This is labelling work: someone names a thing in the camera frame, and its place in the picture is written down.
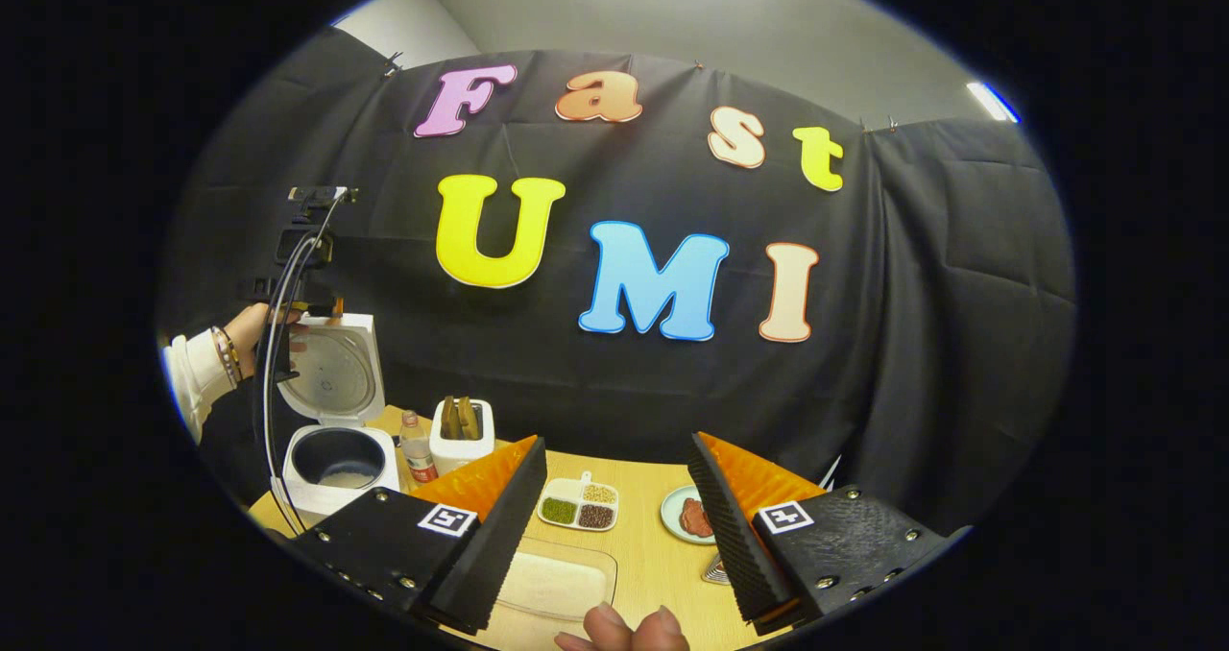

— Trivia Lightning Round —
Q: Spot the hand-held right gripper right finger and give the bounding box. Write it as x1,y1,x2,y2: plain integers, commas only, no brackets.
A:
687,430,969,637

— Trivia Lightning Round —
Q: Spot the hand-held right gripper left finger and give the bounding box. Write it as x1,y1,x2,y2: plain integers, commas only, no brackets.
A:
288,434,548,636

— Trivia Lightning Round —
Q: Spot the clear tray of white rice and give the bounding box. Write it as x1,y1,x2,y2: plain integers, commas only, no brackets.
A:
494,536,618,623

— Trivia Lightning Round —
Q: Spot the white rice cooker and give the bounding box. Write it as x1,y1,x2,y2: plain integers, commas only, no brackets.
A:
275,312,402,529

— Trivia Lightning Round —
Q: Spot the pale green plate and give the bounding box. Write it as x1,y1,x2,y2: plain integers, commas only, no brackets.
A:
660,484,716,545

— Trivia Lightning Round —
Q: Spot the white sectioned grain dish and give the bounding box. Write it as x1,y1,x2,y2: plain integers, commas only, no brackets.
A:
537,471,620,533

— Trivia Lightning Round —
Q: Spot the white toaster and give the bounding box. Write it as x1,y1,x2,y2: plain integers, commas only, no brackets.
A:
429,397,496,476

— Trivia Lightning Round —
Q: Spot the small clear plastic bottle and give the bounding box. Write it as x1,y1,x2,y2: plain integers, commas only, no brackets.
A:
398,410,439,485

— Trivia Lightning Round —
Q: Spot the black backdrop cloth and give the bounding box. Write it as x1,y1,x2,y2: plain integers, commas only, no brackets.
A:
156,27,1076,537

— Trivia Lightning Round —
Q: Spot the ceiling light panel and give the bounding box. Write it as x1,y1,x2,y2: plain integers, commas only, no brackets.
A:
965,80,1021,124

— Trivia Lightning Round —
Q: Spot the wrist bracelet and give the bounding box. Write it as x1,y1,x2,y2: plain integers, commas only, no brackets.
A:
211,325,243,390

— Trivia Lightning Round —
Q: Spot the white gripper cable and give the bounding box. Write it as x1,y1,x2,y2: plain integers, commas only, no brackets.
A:
259,190,351,518

